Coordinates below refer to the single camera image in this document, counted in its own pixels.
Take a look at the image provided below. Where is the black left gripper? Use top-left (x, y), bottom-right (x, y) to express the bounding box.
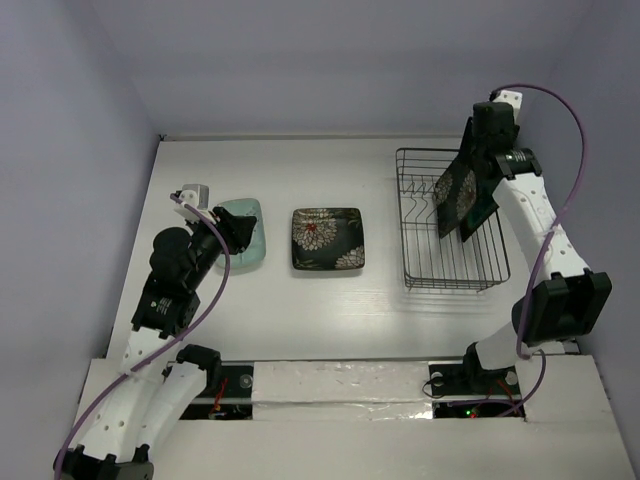
top-left (185, 206), bottom-right (255, 289)

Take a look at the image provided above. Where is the black teal square plate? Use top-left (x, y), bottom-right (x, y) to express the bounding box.
top-left (460, 173), bottom-right (498, 242)

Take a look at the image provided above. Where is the light green ceramic plate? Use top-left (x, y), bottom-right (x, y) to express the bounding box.
top-left (220, 198), bottom-right (266, 271)

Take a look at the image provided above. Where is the black floral square plate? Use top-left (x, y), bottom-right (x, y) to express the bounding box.
top-left (291, 207), bottom-right (366, 271)

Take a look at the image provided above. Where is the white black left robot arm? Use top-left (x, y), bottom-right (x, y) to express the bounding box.
top-left (54, 201), bottom-right (257, 479)

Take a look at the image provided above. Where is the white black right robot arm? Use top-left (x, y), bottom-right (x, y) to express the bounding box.
top-left (459, 101), bottom-right (612, 394)

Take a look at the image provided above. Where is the white foam front panel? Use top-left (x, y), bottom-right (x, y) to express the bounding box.
top-left (251, 361), bottom-right (433, 422)

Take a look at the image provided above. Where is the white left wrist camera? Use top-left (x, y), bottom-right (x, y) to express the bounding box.
top-left (174, 184), bottom-right (213, 223)

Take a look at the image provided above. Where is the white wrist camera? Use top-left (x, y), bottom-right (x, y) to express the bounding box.
top-left (490, 89), bottom-right (523, 122)
top-left (174, 184), bottom-right (213, 223)

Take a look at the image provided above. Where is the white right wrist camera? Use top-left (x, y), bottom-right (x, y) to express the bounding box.
top-left (490, 89), bottom-right (523, 122)

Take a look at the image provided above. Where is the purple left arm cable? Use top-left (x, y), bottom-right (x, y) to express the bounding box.
top-left (53, 192), bottom-right (234, 474)

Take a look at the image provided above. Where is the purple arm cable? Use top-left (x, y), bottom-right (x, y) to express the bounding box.
top-left (489, 84), bottom-right (587, 419)
top-left (53, 192), bottom-right (234, 474)

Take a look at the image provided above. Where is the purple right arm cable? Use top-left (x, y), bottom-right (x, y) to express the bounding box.
top-left (489, 84), bottom-right (587, 419)

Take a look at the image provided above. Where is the grey wire dish rack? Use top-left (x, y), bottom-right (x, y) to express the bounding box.
top-left (395, 148), bottom-right (511, 292)

